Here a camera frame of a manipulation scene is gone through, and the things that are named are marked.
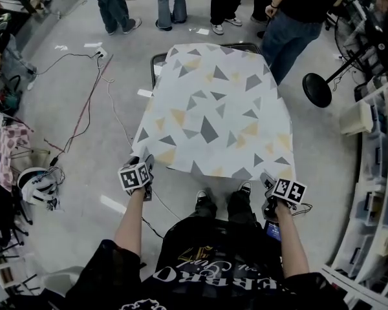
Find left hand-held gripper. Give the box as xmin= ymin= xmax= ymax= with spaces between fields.
xmin=118 ymin=154 xmax=156 ymax=202

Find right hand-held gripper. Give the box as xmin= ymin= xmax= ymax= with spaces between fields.
xmin=259 ymin=171 xmax=308 ymax=222

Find triangle patterned tablecloth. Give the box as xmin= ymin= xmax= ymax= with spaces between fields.
xmin=131 ymin=43 xmax=297 ymax=179

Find person's left forearm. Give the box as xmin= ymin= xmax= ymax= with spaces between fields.
xmin=113 ymin=187 xmax=149 ymax=258

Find person's right forearm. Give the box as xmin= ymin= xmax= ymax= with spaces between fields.
xmin=274 ymin=201 xmax=311 ymax=282

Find blue badge card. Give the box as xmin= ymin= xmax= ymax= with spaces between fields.
xmin=264 ymin=220 xmax=281 ymax=242

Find person's black trousers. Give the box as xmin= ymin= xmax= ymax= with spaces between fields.
xmin=193 ymin=189 xmax=258 ymax=229

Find person's left black shoe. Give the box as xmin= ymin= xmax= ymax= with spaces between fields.
xmin=196 ymin=189 xmax=213 ymax=205

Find black lattice metal table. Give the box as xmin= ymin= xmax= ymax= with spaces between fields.
xmin=150 ymin=42 xmax=263 ymax=92

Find black standing fan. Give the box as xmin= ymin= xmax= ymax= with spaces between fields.
xmin=302 ymin=0 xmax=388 ymax=109

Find person's black printed shirt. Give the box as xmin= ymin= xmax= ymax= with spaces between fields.
xmin=64 ymin=216 xmax=350 ymax=310

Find cream plastic box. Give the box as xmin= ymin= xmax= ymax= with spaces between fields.
xmin=338 ymin=100 xmax=375 ymax=138

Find white backpack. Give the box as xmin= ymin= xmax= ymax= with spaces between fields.
xmin=17 ymin=166 xmax=66 ymax=212

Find white storage shelf with drawers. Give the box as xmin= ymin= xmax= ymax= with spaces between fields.
xmin=321 ymin=74 xmax=388 ymax=308

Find table with pink checkered cloth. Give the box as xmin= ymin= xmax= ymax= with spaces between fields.
xmin=0 ymin=123 xmax=52 ymax=193

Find teal and black bag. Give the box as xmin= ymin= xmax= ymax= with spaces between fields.
xmin=0 ymin=75 xmax=23 ymax=109

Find thin white cable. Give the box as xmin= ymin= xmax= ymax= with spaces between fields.
xmin=98 ymin=56 xmax=135 ymax=148

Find black cable with adapter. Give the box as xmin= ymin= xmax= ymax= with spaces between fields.
xmin=50 ymin=56 xmax=103 ymax=168

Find thin dark cable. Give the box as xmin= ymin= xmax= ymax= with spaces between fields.
xmin=32 ymin=52 xmax=100 ymax=76

